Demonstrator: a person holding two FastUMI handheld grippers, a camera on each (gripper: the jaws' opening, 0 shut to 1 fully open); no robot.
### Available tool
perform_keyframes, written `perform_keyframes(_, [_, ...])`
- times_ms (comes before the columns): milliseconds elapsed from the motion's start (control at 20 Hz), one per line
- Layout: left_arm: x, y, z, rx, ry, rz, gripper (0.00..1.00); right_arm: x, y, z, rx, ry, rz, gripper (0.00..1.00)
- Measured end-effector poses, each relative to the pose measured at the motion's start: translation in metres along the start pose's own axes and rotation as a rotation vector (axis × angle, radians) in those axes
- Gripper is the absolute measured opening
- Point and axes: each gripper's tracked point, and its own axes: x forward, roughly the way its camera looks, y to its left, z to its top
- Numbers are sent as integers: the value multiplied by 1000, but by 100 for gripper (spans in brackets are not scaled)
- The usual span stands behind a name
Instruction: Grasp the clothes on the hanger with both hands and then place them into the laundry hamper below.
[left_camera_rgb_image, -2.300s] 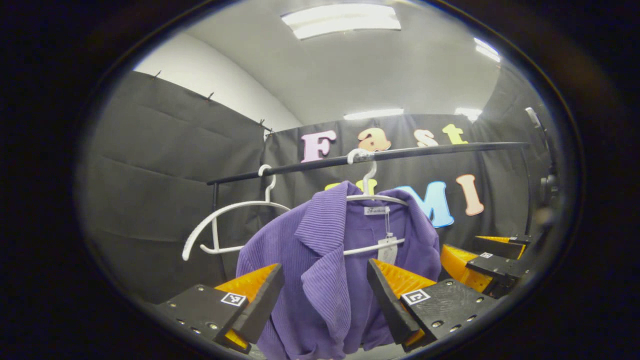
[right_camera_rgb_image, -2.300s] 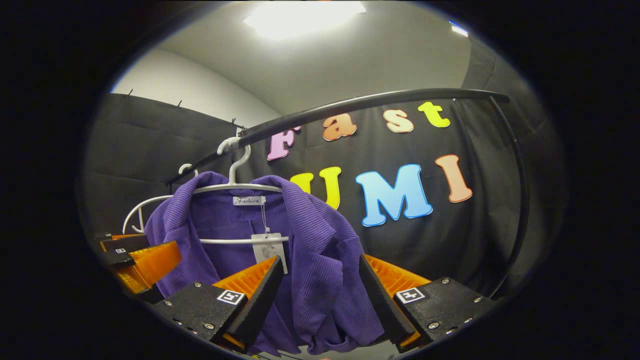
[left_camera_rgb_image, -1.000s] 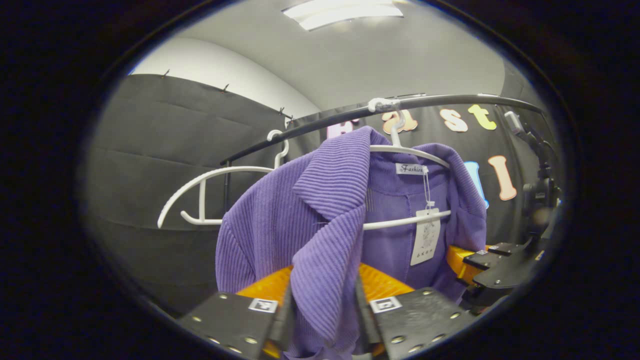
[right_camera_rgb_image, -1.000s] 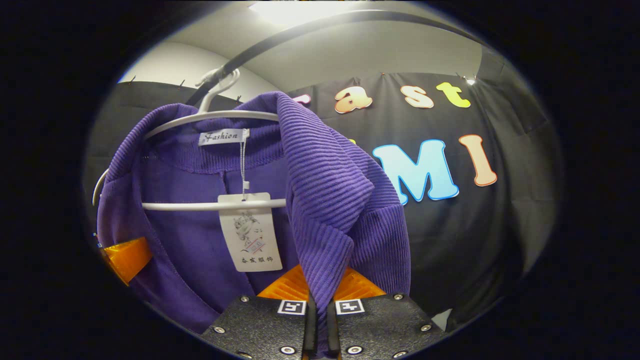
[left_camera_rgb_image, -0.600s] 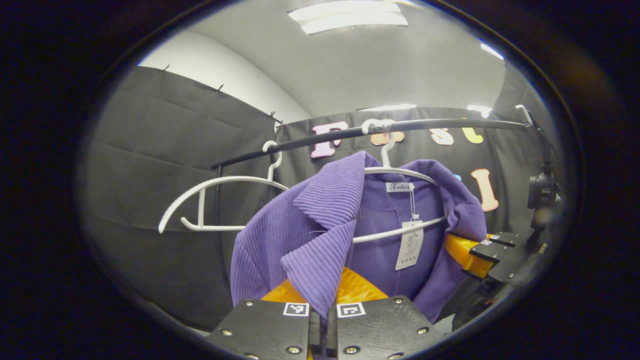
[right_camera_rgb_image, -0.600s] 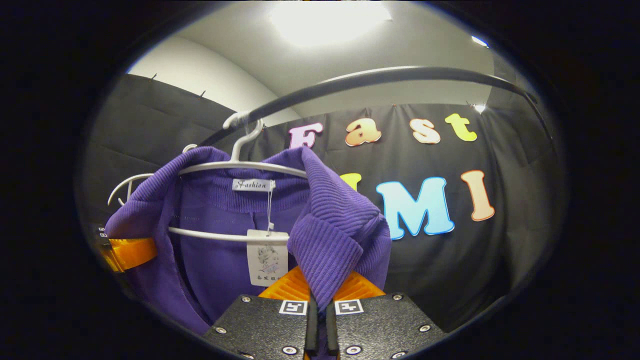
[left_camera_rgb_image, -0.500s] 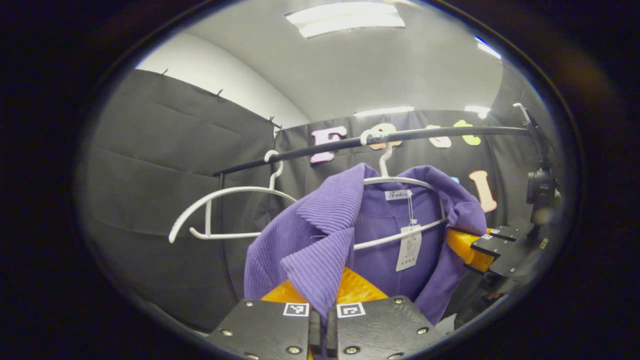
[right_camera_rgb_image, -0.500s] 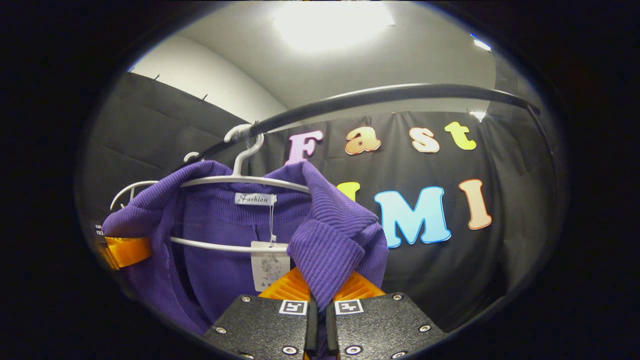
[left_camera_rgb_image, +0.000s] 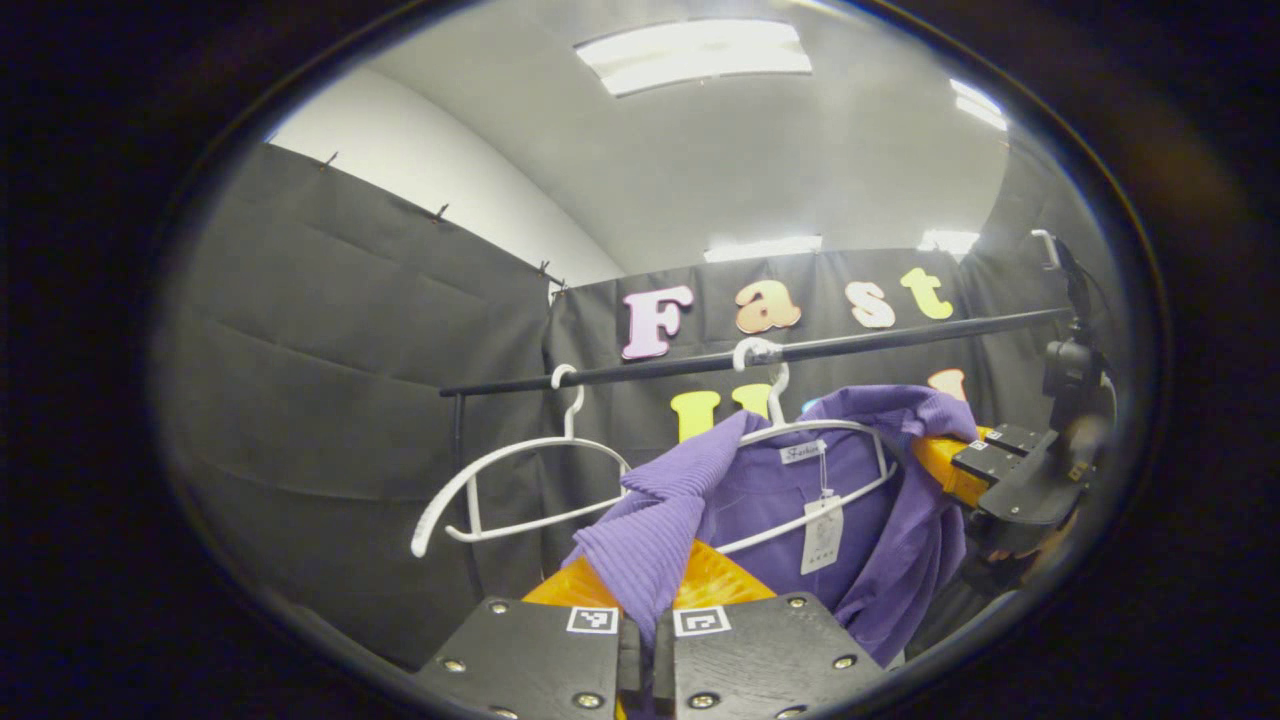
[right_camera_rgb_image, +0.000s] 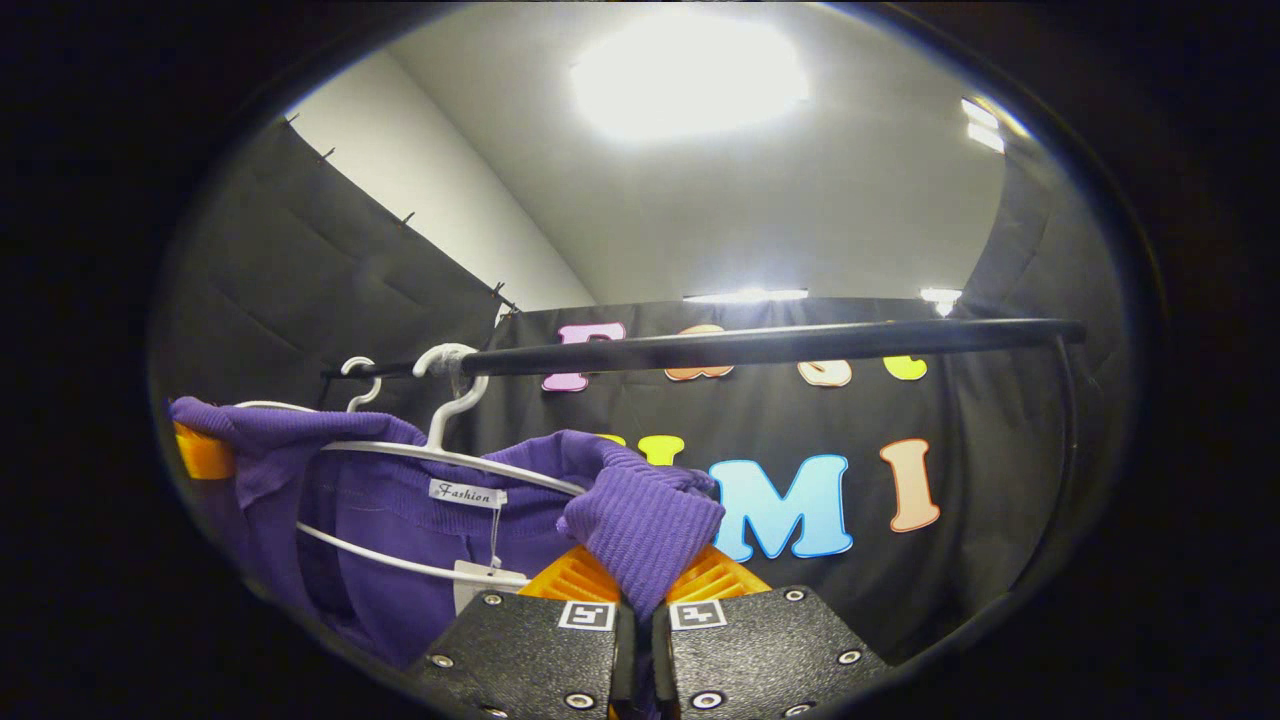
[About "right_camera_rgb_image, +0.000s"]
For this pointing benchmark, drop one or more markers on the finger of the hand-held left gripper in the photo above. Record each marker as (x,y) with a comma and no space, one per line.
(205,455)

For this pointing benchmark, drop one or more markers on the black backdrop cloth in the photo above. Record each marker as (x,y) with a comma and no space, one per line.
(300,300)

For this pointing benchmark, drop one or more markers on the white clothes hanger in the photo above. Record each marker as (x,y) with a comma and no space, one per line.
(360,362)
(440,352)

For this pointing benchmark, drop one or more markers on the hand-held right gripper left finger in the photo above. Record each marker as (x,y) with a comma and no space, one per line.
(530,650)

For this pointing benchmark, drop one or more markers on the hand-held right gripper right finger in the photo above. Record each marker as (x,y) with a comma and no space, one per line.
(760,650)

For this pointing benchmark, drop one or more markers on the large ceiling light panel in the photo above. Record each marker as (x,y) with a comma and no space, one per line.
(690,75)

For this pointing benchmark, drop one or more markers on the black clothes rack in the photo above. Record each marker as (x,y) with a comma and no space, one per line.
(800,345)

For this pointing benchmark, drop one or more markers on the purple knit jacket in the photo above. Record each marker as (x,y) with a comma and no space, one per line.
(640,520)

